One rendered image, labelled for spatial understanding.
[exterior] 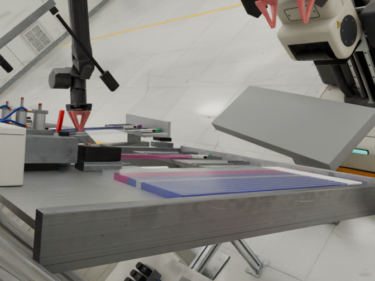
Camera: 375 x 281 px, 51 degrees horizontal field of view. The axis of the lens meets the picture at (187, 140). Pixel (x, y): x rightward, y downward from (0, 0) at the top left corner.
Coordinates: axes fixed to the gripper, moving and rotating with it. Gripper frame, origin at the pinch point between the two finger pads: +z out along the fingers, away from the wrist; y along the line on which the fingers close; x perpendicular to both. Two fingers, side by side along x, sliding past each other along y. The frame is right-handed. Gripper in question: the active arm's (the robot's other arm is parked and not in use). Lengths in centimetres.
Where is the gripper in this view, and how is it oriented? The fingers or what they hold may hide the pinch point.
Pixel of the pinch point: (79, 129)
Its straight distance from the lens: 148.8
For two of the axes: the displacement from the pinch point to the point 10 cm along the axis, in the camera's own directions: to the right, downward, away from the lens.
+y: 5.8, 0.4, -8.1
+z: 0.2, 10.0, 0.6
